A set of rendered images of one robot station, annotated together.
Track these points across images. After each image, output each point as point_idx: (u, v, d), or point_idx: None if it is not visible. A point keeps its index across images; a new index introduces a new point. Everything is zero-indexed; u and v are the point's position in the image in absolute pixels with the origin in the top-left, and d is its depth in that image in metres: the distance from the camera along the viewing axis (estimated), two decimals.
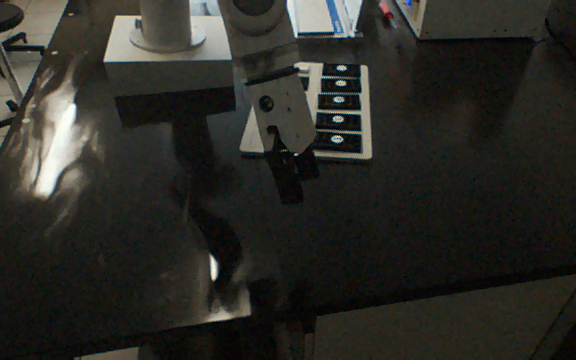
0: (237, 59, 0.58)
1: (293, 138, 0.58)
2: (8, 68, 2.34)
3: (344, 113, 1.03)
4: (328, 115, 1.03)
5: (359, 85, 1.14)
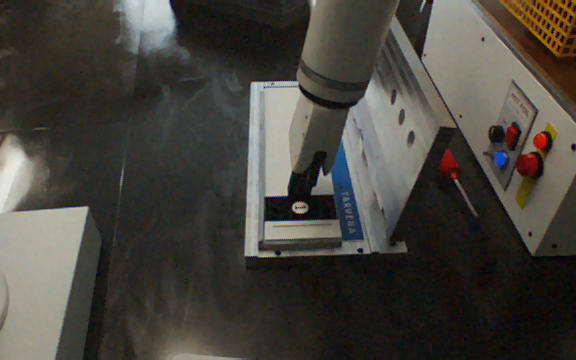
0: None
1: (294, 117, 0.64)
2: None
3: (308, 195, 0.65)
4: (283, 201, 0.65)
5: None
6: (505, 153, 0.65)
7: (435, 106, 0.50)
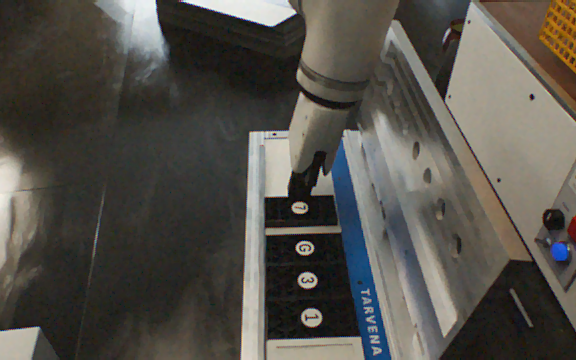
0: None
1: (294, 117, 0.64)
2: None
3: (321, 298, 0.52)
4: (290, 307, 0.52)
5: (346, 280, 0.55)
6: (567, 247, 0.52)
7: (497, 222, 0.37)
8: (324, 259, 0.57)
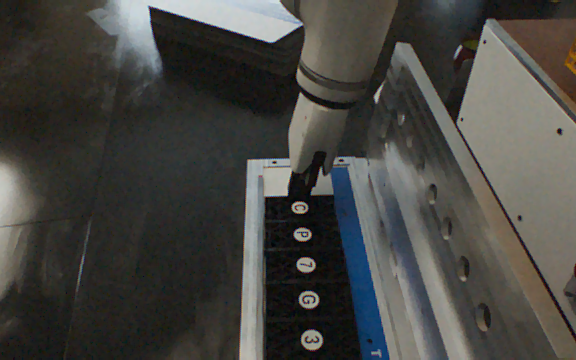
0: None
1: None
2: None
3: None
4: None
5: (355, 339, 0.49)
6: None
7: (539, 305, 0.31)
8: (330, 313, 0.51)
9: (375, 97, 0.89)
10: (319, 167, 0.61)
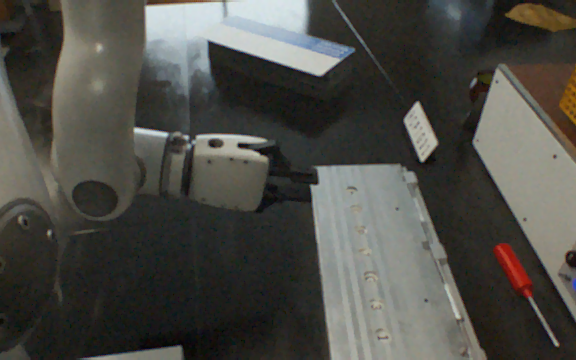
0: (164, 159, 0.58)
1: (253, 137, 0.62)
2: None
3: None
4: None
5: None
6: None
7: None
8: None
9: (405, 120, 1.08)
10: (264, 198, 0.65)
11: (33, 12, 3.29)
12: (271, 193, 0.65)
